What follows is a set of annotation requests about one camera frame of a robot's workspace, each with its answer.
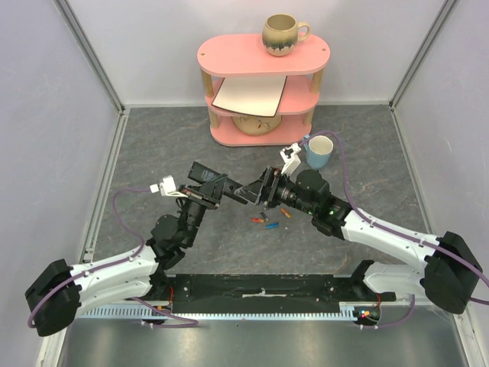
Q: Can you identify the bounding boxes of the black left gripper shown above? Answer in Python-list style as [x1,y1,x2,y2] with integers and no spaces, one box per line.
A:
[178,174,228,247]

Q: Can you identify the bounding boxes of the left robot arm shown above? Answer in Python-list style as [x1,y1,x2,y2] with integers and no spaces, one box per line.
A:
[25,175,227,336]

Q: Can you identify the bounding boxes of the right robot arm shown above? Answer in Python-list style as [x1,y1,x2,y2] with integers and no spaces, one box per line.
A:
[235,167,482,314]

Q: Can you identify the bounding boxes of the beige bird-painted bowl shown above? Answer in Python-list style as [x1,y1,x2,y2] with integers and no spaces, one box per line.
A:
[232,115,282,136]

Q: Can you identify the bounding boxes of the light blue mug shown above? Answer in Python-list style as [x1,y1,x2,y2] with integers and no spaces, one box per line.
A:
[303,135,334,170]

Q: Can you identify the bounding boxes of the white square plate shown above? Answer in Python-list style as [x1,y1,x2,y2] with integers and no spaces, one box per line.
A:
[212,75,287,117]

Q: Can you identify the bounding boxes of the pink three-tier shelf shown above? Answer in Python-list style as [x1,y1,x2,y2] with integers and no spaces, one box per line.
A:
[197,34,330,147]

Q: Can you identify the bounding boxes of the beige ceramic mug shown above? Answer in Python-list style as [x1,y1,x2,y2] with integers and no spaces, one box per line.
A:
[261,14,311,57]

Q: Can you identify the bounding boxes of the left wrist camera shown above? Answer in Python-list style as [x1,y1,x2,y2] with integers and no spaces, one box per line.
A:
[149,175,180,197]

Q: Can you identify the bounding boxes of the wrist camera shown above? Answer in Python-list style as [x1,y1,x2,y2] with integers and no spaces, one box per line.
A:
[149,175,180,197]
[280,143,301,176]

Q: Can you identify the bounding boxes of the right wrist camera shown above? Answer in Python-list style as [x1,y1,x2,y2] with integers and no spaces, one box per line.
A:
[280,143,301,176]

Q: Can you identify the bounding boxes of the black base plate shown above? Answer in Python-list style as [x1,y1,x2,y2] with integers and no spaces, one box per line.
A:
[143,274,397,313]

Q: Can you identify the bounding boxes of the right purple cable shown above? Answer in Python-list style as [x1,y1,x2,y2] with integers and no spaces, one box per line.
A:
[300,132,489,330]

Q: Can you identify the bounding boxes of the white cable duct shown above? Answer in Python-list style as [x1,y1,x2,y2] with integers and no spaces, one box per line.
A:
[79,303,379,322]

